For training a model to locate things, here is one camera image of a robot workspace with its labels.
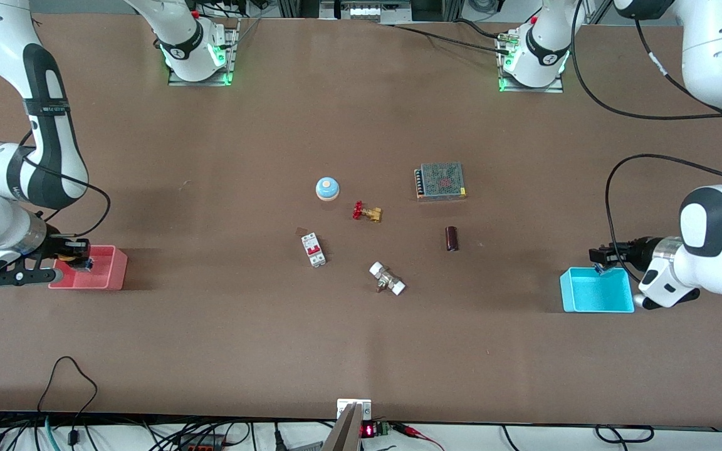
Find brass valve red handle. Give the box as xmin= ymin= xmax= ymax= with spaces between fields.
xmin=352 ymin=201 xmax=384 ymax=224

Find grey control box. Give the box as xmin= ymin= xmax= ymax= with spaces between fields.
xmin=319 ymin=0 xmax=413 ymax=23

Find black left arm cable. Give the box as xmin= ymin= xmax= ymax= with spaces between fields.
xmin=570 ymin=0 xmax=722 ymax=136

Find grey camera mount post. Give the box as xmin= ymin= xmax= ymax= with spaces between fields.
xmin=322 ymin=402 xmax=362 ymax=451

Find red clip lead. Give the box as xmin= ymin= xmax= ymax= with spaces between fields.
xmin=392 ymin=423 xmax=446 ymax=451

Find metal mesh power supply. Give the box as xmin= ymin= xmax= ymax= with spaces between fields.
xmin=415 ymin=162 xmax=468 ymax=202

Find pink plastic box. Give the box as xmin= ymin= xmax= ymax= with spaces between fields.
xmin=48 ymin=245 xmax=128 ymax=291

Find cyan plastic box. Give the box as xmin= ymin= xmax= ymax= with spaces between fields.
xmin=560 ymin=267 xmax=636 ymax=313

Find metal fitting white end caps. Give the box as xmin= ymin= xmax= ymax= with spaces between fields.
xmin=369 ymin=261 xmax=407 ymax=296

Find yellow push button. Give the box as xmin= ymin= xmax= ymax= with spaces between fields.
xmin=64 ymin=249 xmax=94 ymax=272

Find black looped cable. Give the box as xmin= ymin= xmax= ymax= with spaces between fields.
xmin=36 ymin=356 xmax=99 ymax=447

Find black coiled floor cable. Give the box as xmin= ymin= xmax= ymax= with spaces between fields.
xmin=595 ymin=425 xmax=656 ymax=445

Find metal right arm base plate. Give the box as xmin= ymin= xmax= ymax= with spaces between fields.
xmin=167 ymin=18 xmax=240 ymax=87

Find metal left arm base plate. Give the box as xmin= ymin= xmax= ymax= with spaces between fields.
xmin=498 ymin=30 xmax=565 ymax=94

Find white red circuit breaker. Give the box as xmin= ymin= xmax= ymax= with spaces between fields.
xmin=301 ymin=232 xmax=327 ymax=268

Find teal cable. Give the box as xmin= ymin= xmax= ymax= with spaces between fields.
xmin=43 ymin=415 xmax=62 ymax=451

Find black cable across table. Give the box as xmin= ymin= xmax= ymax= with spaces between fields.
xmin=379 ymin=19 xmax=513 ymax=49

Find white metal bracket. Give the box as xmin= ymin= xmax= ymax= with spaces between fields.
xmin=337 ymin=398 xmax=373 ymax=422

